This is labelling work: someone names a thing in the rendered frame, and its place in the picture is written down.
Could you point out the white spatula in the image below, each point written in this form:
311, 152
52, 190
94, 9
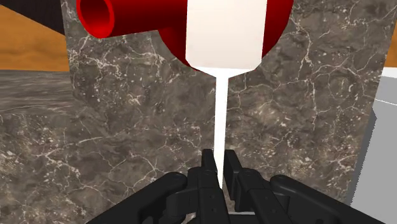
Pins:
225, 37

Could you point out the red round thing with tube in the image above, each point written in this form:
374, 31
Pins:
139, 15

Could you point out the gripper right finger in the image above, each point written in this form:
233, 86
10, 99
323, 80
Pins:
279, 201

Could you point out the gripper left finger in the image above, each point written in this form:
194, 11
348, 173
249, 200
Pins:
173, 198

